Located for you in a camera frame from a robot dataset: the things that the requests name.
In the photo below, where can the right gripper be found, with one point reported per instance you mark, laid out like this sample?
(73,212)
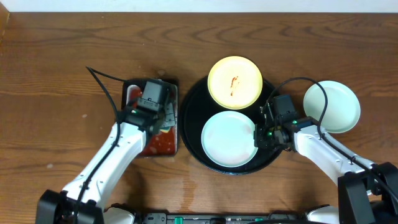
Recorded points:
(259,141)

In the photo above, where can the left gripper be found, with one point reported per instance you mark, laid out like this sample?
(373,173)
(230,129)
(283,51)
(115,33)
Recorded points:
(168,112)

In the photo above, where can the light blue plate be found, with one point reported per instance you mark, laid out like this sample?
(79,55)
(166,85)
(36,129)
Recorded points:
(227,139)
(343,110)

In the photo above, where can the yellow plate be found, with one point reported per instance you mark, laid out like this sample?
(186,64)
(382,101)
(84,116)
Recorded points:
(235,82)

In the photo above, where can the light blue plate front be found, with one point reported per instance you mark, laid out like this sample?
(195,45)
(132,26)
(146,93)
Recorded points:
(343,110)

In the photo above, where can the green scrubbing sponge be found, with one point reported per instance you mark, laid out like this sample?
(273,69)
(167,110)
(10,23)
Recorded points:
(165,129)

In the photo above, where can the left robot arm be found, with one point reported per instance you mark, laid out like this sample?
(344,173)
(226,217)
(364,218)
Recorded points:
(83,200)

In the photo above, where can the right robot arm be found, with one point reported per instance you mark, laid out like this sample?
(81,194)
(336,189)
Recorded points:
(367,191)

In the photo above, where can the black rectangular water tray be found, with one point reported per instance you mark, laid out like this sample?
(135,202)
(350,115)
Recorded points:
(162,144)

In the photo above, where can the black round serving tray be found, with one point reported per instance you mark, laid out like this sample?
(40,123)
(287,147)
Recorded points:
(196,109)

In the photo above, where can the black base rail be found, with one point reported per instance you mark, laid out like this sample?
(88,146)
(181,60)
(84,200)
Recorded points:
(217,218)

